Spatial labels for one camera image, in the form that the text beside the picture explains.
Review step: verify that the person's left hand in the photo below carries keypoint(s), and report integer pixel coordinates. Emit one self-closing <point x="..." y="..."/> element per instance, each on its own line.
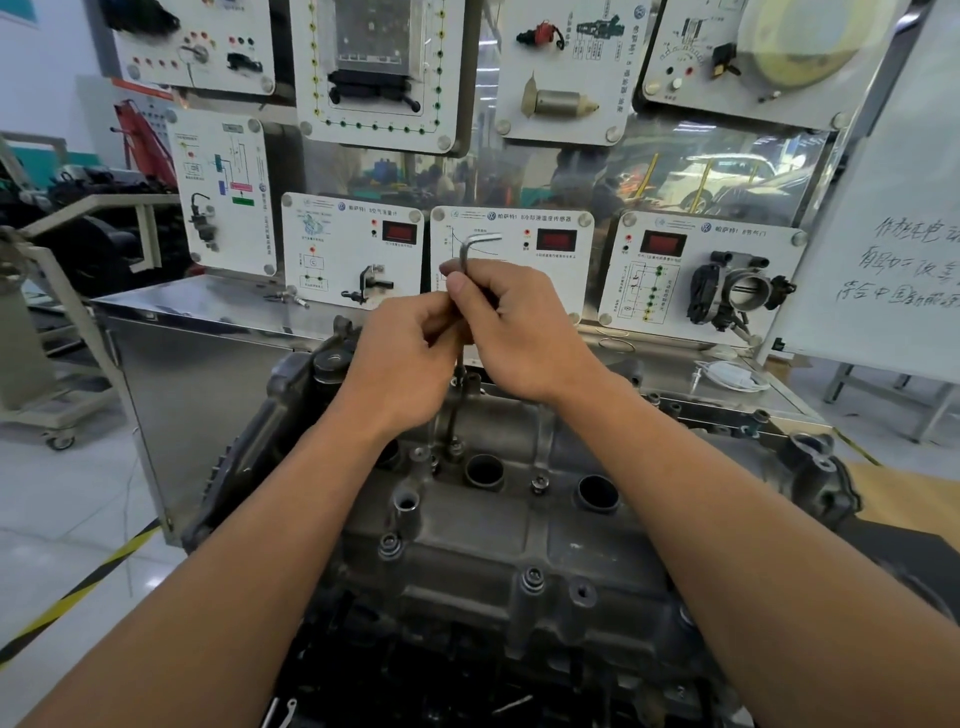
<point x="397" y="375"/>

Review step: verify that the person's right hand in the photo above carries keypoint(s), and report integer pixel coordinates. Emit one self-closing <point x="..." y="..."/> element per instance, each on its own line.
<point x="532" y="337"/>

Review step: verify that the silver hex key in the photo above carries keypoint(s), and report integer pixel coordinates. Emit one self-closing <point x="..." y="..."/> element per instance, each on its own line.
<point x="480" y="237"/>

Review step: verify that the grey metal engine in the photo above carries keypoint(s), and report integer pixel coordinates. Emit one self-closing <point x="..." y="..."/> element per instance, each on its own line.
<point x="487" y="540"/>

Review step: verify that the person's left forearm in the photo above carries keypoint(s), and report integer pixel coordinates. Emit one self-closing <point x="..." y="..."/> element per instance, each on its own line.
<point x="210" y="592"/>

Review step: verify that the person's right forearm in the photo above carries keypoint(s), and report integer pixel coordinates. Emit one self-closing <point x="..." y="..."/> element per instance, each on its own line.
<point x="765" y="570"/>

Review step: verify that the black engine on trolley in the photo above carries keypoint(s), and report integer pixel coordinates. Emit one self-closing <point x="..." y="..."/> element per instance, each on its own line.
<point x="97" y="255"/>

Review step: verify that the engine on beige stand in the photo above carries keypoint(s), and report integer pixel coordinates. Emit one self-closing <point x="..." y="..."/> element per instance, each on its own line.
<point x="22" y="360"/>

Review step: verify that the white panel curve graph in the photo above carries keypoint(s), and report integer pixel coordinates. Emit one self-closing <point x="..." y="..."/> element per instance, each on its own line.
<point x="570" y="292"/>

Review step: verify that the white panel black lever sensor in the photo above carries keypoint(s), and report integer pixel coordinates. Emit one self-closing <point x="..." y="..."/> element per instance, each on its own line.
<point x="405" y="292"/>

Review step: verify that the white panel throttle body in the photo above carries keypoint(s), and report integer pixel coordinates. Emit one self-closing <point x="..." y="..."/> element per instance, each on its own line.
<point x="615" y="322"/>

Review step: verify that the white panel green red labels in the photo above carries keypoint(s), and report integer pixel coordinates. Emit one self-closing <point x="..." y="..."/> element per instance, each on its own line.
<point x="255" y="247"/>

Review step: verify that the black throttle body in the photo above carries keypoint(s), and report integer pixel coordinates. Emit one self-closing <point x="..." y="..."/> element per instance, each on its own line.
<point x="746" y="289"/>

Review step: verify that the white sensor training panel board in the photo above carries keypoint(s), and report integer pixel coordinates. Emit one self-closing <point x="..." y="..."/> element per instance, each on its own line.
<point x="172" y="412"/>

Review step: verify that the white panel brass filter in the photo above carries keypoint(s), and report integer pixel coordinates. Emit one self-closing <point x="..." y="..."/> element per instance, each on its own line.
<point x="622" y="127"/>

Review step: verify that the cardboard box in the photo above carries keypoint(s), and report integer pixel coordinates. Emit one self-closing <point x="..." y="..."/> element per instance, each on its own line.
<point x="784" y="367"/>

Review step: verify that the white panel control module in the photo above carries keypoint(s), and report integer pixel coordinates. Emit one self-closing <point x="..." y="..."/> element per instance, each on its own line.
<point x="307" y="127"/>

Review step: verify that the white panel yellow disc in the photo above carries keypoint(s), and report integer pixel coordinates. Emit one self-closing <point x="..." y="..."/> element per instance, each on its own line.
<point x="675" y="105"/>

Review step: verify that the red hoist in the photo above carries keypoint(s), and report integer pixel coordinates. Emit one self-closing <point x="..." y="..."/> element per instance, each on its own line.
<point x="142" y="142"/>

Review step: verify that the clear cased control module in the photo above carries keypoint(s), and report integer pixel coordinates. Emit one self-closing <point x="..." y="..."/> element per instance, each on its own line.
<point x="371" y="30"/>

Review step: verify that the large whiteboard on stand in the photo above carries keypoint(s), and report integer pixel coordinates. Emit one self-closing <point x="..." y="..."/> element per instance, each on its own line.
<point x="877" y="187"/>

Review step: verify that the small grey handwheel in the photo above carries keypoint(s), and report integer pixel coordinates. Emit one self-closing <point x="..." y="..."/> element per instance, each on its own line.
<point x="11" y="251"/>

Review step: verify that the yellow blue disc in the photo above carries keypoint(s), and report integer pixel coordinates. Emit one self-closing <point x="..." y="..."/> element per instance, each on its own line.
<point x="810" y="37"/>

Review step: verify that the black accelerator pedal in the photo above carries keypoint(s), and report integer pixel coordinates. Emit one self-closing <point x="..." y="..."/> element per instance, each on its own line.
<point x="142" y="15"/>

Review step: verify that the grey wall cabinet orange strip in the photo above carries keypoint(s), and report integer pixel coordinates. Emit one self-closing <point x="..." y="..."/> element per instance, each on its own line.
<point x="94" y="127"/>

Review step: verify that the teal striped wall poster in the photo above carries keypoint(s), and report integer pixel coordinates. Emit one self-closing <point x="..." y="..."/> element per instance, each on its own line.
<point x="19" y="11"/>

